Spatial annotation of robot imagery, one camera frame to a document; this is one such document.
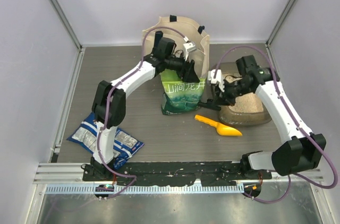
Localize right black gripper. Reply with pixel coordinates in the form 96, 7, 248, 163
213, 77, 252, 106

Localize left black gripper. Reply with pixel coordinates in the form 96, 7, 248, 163
164, 50, 199, 83

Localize green cat litter bag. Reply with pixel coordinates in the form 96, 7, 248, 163
160, 70, 206, 115

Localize black bag clip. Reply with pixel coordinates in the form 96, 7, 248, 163
198, 99, 221, 111

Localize yellow plastic scoop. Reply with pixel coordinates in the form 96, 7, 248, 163
194, 115, 242, 136

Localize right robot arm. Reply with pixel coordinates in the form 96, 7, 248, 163
208, 55, 326, 179

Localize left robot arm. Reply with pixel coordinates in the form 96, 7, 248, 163
89, 37, 200, 181

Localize clean litter granules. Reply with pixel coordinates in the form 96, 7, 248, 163
225, 74, 264, 113

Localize grey litter box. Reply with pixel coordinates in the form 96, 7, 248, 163
209, 60, 271, 126

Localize beige canvas tote bag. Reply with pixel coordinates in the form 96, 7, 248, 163
142, 15, 210, 78

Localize blue Doritos chip bag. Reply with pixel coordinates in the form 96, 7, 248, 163
67, 113, 144, 169

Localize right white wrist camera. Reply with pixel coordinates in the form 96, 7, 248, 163
207, 69, 224, 91

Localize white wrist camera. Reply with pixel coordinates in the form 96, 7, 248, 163
207, 69, 224, 91
183, 36, 197, 60

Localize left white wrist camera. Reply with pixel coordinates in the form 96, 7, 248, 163
183, 36, 197, 60

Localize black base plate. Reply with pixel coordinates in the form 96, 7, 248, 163
82, 160, 273, 186

